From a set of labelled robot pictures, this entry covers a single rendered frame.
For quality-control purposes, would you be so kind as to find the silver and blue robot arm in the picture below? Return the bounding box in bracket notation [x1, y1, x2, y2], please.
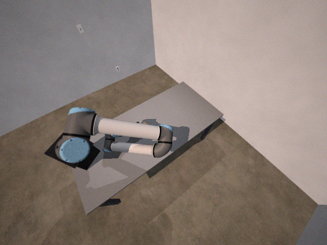
[55, 107, 173, 163]

